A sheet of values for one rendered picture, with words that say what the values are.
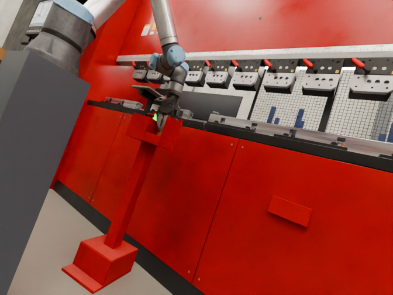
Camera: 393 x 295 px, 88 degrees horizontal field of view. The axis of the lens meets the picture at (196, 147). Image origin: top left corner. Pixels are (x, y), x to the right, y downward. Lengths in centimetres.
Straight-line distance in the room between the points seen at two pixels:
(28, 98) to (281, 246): 99
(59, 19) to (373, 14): 130
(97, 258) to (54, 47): 85
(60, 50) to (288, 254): 106
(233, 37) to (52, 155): 124
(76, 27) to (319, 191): 102
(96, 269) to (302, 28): 157
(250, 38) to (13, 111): 124
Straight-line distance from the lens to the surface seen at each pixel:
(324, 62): 125
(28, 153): 76
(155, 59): 103
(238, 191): 99
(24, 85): 73
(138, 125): 105
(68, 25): 83
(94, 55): 225
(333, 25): 138
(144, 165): 106
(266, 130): 114
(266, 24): 150
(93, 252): 114
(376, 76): 121
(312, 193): 94
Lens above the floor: 64
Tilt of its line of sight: 5 degrees up
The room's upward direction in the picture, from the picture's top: 19 degrees clockwise
